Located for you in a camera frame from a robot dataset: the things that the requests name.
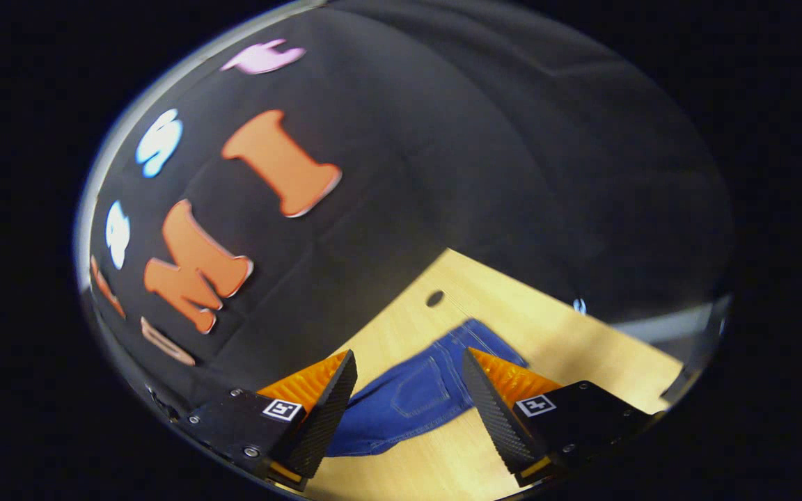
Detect black backdrop cloth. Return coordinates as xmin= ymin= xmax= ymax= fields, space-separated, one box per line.
xmin=77 ymin=0 xmax=736 ymax=418

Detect blue jeans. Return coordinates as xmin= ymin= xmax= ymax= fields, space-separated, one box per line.
xmin=324 ymin=319 xmax=530 ymax=458

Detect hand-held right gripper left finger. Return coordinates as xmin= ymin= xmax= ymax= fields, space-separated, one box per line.
xmin=182 ymin=349 xmax=359 ymax=491

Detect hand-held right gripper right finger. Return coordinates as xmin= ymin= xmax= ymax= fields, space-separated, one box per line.
xmin=462 ymin=347 xmax=666 ymax=488

